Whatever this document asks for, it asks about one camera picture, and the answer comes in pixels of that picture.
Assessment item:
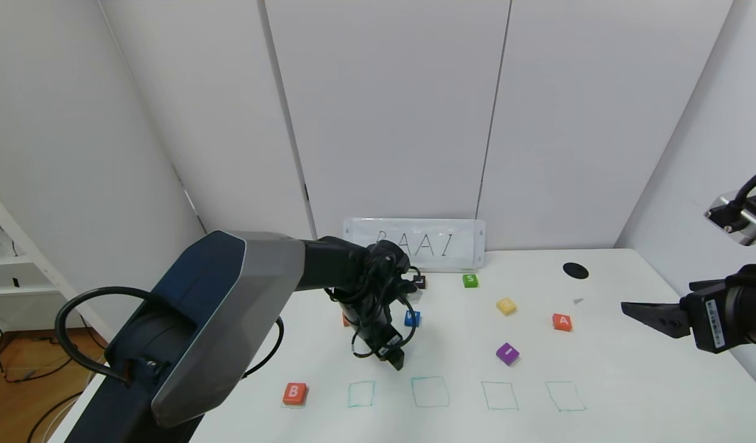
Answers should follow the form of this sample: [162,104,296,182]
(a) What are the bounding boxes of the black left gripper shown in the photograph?
[365,306,405,371]

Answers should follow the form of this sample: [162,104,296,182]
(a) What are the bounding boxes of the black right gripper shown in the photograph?
[621,263,756,354]

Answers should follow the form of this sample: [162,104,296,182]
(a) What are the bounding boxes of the white BAAI sign board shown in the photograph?
[343,218,486,273]

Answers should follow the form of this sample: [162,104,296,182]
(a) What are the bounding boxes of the white shelf unit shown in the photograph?
[0,182,123,345]

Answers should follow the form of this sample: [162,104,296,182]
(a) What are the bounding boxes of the thin black wrist cables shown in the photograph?
[325,252,423,359]

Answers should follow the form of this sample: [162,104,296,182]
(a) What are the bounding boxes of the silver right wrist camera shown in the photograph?
[705,192,756,245]

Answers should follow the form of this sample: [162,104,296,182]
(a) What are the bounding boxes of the thin black floor cable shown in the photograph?
[27,394,86,443]
[0,314,80,385]

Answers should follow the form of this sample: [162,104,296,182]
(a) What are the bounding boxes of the thick black arm hose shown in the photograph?
[55,286,284,385]

